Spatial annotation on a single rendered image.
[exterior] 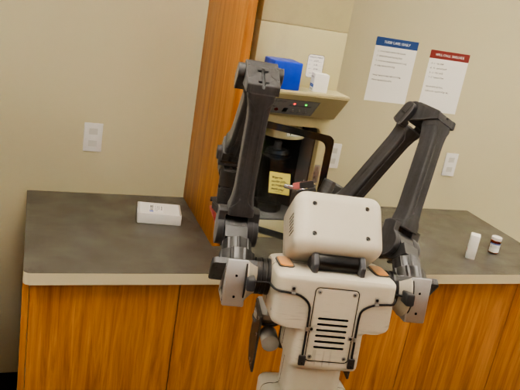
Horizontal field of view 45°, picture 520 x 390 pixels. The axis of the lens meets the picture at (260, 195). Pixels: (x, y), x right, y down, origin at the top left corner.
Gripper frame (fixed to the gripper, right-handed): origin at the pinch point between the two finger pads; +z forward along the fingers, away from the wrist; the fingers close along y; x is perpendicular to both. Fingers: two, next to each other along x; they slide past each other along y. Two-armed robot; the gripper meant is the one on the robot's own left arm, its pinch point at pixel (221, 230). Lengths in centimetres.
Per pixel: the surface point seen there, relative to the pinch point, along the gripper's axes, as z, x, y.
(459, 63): -52, -131, 66
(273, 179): -9.2, -25.5, 22.0
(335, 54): -53, -45, 30
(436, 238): 18, -109, 29
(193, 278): 17.6, 5.8, 4.0
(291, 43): -55, -29, 31
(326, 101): -38, -40, 20
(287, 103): -36, -27, 23
